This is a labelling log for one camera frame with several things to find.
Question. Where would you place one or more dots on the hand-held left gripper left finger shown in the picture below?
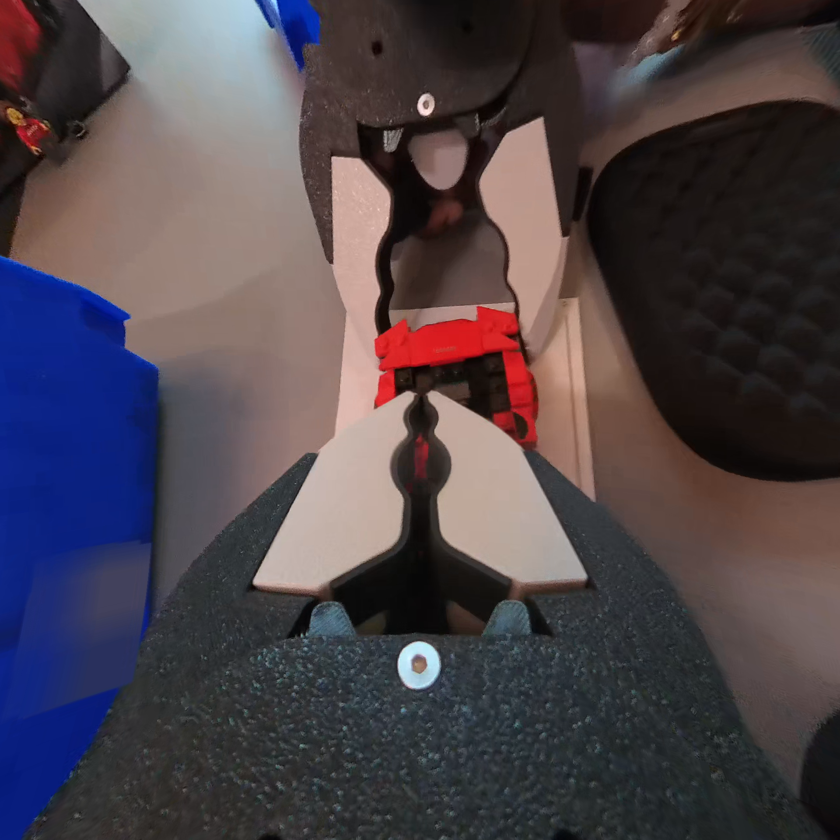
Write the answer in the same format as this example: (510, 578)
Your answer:
(335, 525)

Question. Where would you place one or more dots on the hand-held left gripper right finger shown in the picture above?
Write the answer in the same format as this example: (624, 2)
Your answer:
(512, 519)

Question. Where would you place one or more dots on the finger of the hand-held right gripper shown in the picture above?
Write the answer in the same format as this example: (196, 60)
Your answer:
(357, 223)
(536, 223)

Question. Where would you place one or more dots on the small red lego piece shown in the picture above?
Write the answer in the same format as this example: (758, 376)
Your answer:
(421, 457)

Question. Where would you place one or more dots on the lego instruction booklet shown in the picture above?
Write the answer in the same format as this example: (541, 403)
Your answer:
(571, 394)

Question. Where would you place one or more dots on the red and black lego car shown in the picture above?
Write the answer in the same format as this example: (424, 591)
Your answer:
(446, 348)

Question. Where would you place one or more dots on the blue plastic bin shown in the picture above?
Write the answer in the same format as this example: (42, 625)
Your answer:
(66, 525)
(295, 26)

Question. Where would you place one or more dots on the lego set box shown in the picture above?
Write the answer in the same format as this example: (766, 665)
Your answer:
(46, 79)

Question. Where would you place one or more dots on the black quilted chair seat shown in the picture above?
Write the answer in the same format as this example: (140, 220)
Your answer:
(735, 289)
(824, 788)

